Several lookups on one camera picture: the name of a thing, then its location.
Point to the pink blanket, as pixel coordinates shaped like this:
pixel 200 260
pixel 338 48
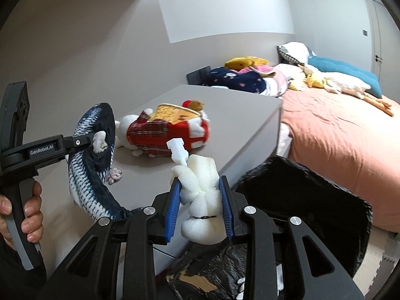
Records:
pixel 276 81

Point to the white door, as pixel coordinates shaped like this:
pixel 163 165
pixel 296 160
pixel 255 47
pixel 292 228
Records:
pixel 379 31

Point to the black trash bin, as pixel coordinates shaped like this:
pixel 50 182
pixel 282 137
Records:
pixel 312 200

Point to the yellow duck plush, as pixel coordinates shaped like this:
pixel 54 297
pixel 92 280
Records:
pixel 314 78

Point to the white goose plush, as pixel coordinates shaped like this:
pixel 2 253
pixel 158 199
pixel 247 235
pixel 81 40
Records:
pixel 347 84

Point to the navy dotted pillow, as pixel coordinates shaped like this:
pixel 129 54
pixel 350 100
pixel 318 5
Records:
pixel 237 79

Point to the teal cushion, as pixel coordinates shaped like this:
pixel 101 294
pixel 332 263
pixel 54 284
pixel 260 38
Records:
pixel 343 67

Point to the mustard yellow plush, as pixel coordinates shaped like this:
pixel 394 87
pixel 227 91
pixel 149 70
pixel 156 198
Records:
pixel 242 62

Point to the brown bear head plush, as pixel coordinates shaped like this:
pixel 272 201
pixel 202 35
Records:
pixel 195 105

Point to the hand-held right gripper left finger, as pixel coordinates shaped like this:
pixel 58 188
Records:
pixel 173 209

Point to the foam floor mat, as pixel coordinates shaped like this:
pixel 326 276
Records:
pixel 384 256

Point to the person's dark clothing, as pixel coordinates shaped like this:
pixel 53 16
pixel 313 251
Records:
pixel 18 278

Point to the person's left hand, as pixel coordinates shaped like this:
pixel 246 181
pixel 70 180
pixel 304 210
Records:
pixel 32 212

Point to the red white plush toy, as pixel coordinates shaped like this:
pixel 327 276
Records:
pixel 195 131

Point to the yellow waffle plush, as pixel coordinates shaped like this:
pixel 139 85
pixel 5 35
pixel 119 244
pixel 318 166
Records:
pixel 170 112

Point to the black bedside panel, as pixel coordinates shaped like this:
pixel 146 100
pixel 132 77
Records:
pixel 198 75

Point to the white grey checked pillow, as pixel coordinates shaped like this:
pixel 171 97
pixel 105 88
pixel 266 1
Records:
pixel 295 51

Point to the white plastic piece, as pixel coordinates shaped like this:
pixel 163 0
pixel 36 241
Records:
pixel 178 151

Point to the bed with orange sheet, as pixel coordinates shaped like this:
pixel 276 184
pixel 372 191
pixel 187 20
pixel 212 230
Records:
pixel 328 137

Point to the white floral pillow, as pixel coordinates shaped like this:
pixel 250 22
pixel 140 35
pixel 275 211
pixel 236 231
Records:
pixel 289 70

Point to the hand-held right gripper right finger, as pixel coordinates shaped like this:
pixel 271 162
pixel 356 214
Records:
pixel 227 209

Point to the small pink spotted plush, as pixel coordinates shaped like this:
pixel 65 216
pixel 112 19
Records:
pixel 115 175

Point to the blue striped fish plush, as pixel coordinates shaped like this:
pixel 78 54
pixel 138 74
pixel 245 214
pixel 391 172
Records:
pixel 90 175

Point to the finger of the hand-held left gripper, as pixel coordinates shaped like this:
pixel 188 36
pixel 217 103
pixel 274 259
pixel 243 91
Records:
pixel 78 142

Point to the white plush in plaid dress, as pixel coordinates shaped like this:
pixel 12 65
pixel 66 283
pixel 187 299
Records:
pixel 143 131

